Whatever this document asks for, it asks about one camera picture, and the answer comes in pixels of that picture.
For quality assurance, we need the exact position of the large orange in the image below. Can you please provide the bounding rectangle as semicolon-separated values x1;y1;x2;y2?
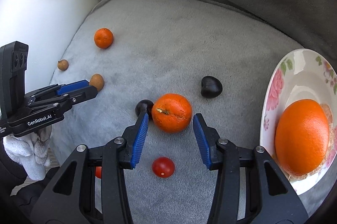
275;99;330;177

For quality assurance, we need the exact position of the small mandarin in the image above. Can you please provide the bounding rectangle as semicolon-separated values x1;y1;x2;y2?
151;94;193;133
94;28;114;49

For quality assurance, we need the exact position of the floral white plate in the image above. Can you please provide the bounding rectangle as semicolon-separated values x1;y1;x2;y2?
259;49;336;195

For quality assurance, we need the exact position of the dark plum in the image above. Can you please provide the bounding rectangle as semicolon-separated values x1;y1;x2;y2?
135;99;154;120
201;76;223;99

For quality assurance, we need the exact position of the black sleeve forearm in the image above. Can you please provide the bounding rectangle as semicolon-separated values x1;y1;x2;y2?
0;144;61;224

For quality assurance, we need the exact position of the red cherry tomato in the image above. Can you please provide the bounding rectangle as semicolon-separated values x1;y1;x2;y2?
151;157;175;178
95;166;102;179

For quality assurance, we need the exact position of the light grey towel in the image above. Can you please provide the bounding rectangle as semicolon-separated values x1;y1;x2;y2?
50;0;301;223

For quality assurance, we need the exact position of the left white gloved hand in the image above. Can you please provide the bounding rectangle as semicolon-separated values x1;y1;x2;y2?
3;125;52;181

